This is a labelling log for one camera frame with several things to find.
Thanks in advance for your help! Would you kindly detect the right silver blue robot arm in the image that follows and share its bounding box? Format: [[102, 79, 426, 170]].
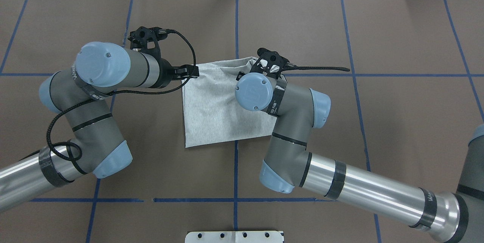
[[234, 47, 483, 243]]

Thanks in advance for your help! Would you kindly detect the grey cartoon print t-shirt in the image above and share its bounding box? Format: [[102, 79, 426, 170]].
[[183, 57, 276, 148]]

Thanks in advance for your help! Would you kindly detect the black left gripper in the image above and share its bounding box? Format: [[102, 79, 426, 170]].
[[128, 26, 200, 88]]

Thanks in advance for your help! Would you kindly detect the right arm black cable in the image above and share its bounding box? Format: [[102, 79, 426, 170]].
[[287, 63, 351, 73]]

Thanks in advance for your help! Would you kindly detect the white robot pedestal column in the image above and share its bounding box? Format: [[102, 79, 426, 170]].
[[185, 231, 285, 243]]

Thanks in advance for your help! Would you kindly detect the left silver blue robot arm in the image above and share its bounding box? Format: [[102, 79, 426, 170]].
[[0, 26, 199, 212]]

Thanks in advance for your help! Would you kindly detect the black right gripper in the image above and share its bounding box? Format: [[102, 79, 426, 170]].
[[249, 47, 289, 80]]

